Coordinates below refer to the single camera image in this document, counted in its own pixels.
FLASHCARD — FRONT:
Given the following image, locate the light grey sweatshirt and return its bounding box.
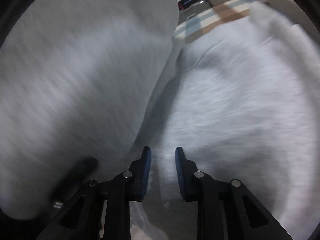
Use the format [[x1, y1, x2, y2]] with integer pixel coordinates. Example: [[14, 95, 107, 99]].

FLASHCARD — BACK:
[[1, 0, 319, 239]]

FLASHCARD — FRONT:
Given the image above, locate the checkered bed sheet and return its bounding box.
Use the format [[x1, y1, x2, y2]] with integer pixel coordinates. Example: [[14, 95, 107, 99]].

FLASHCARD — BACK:
[[174, 0, 266, 43]]

